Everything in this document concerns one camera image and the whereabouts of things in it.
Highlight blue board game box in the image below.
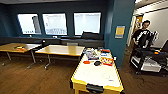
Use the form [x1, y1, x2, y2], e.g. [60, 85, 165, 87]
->
[84, 48, 101, 61]

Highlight grey office chair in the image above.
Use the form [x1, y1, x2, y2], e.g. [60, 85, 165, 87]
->
[66, 41, 79, 47]

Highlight black lounge cushion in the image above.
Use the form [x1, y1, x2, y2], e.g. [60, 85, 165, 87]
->
[81, 31, 105, 41]

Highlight orange ping pong paddle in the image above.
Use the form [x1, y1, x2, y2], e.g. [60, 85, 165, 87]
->
[82, 60, 92, 65]

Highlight dark window bench seat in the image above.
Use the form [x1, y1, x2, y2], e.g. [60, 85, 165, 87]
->
[0, 35, 106, 48]

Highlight black ping pong paddle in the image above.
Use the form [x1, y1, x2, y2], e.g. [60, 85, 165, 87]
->
[93, 60, 102, 67]

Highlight light wood office table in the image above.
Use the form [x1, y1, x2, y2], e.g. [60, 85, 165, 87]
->
[34, 44, 86, 70]
[0, 42, 43, 67]

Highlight red board game box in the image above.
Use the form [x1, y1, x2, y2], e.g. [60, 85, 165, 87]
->
[100, 57, 115, 67]

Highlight yellow air hockey table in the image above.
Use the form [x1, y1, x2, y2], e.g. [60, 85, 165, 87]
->
[69, 49, 125, 94]

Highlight black office chair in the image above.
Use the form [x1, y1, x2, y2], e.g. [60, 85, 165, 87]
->
[40, 39, 50, 48]

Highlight person in dark shirt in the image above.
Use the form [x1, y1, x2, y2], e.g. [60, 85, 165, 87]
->
[131, 19, 158, 50]

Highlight black wheeled cart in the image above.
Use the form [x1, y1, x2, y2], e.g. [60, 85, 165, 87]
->
[129, 39, 168, 76]

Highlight orange black table items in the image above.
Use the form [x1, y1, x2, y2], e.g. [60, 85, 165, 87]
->
[13, 45, 26, 51]

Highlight yellow wall sign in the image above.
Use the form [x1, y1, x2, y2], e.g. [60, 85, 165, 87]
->
[114, 25, 126, 39]

